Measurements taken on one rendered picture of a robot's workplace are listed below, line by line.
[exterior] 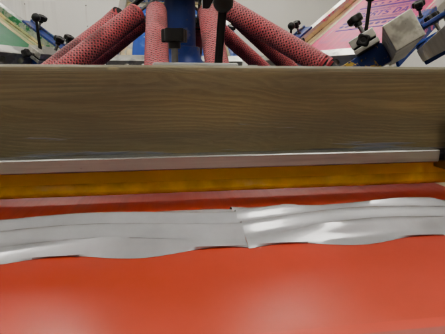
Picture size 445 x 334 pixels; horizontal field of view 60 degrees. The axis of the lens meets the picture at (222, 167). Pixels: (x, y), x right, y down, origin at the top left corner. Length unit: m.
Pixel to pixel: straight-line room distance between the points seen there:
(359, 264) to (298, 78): 0.15
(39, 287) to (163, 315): 0.06
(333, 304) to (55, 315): 0.11
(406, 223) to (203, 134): 0.15
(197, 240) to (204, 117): 0.10
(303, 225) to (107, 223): 0.12
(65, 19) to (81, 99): 4.31
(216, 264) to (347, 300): 0.07
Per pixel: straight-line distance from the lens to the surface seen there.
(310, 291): 0.19
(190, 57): 1.10
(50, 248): 0.23
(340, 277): 0.20
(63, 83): 0.30
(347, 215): 0.27
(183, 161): 0.28
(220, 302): 0.17
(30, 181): 0.33
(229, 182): 0.31
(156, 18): 0.93
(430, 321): 0.18
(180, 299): 0.18
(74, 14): 4.59
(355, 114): 0.33
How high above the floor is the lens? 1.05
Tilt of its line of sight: 12 degrees down
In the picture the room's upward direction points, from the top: straight up
